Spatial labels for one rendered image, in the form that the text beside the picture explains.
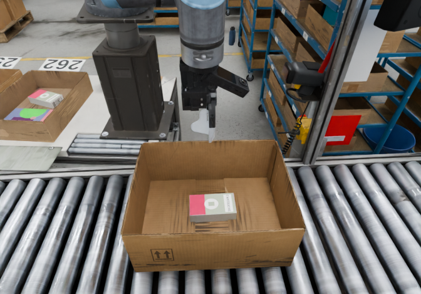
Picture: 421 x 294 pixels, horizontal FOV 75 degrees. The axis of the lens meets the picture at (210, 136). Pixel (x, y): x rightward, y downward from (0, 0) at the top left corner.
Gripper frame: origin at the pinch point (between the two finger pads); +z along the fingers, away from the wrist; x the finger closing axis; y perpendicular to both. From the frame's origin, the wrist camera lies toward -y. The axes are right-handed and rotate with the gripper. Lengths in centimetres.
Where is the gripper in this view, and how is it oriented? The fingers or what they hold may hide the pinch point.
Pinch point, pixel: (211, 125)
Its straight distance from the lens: 74.1
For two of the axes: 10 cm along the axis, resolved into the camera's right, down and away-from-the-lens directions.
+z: -0.1, 6.9, 7.2
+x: 0.6, 7.2, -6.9
